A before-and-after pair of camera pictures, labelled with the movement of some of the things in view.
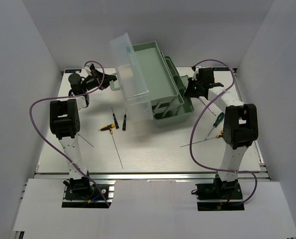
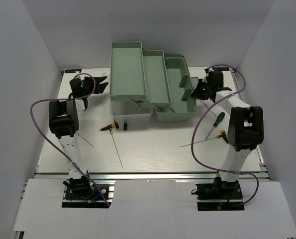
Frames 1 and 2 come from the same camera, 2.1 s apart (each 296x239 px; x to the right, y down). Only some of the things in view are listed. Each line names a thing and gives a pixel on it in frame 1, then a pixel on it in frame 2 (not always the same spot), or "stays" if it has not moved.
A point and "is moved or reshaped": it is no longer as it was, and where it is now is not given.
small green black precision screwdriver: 116,122 is moved or reshaped
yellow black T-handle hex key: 217,136 stays
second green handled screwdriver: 221,117 stays
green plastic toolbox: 151,88 is moved or reshaped
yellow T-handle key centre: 110,126 stays
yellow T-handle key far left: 79,135 stays
